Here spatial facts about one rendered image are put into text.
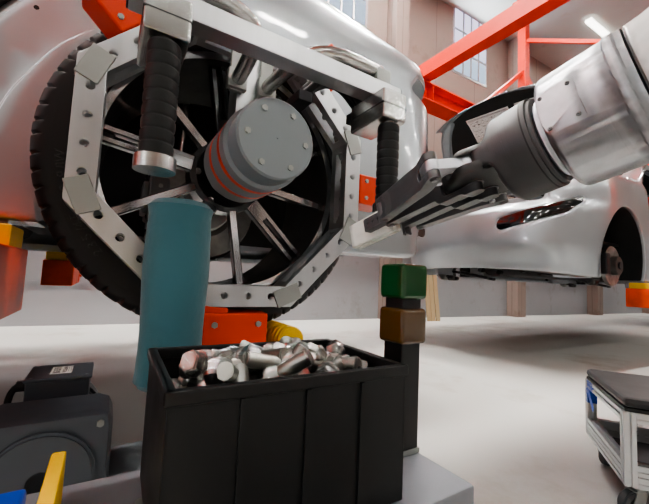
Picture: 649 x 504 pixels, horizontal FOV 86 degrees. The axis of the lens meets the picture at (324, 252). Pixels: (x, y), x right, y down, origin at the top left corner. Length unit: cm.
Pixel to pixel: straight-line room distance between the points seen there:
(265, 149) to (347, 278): 526
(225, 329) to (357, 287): 528
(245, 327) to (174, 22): 46
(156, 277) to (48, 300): 432
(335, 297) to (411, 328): 525
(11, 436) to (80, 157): 42
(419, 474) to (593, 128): 33
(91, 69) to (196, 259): 34
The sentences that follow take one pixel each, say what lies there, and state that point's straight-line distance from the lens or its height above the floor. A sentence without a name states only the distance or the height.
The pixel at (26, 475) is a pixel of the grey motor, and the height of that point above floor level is 33.
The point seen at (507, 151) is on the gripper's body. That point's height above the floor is 74.
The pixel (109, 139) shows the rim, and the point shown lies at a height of 87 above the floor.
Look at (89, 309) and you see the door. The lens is 479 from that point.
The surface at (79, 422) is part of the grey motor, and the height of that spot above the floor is 39.
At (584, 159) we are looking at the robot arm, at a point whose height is 73.
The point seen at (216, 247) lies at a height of 72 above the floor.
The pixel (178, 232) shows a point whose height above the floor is 69.
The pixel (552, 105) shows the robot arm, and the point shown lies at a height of 76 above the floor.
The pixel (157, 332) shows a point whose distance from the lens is 52.
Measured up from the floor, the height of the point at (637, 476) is 13.
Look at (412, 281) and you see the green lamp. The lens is 40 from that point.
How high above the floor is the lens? 64
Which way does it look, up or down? 4 degrees up
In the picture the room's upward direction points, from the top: 3 degrees clockwise
